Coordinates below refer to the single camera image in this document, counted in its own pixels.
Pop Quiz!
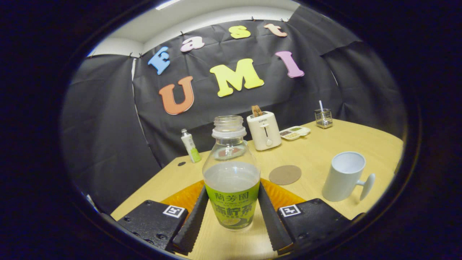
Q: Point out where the white cup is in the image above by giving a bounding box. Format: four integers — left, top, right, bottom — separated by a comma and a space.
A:
322, 151, 376, 202

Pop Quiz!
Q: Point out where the round brown coaster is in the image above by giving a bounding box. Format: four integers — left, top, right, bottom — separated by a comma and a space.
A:
269, 165, 302, 186

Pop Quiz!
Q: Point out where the small white green bottle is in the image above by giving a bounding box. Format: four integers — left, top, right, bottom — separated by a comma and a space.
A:
181, 129, 202, 163

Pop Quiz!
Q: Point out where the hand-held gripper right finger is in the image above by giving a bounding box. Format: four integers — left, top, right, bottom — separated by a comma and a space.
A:
258, 178, 352, 253

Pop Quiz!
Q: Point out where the wooden table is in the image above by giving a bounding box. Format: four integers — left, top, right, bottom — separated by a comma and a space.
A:
110, 118, 404, 260

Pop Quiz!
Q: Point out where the ceiling light panel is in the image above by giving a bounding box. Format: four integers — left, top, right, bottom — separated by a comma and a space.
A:
155, 0, 183, 10

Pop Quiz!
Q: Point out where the clear juice bottle green label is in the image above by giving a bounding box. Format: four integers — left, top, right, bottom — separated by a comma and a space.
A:
202, 115, 261, 231

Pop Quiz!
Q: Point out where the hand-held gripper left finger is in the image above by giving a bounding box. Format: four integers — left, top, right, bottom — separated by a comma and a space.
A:
117, 179, 210, 254

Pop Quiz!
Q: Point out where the white divided tray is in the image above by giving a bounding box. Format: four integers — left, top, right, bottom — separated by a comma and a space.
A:
280, 126, 311, 140

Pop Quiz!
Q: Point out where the cream toaster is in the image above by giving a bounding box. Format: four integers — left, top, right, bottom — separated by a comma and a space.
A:
247, 111, 282, 151

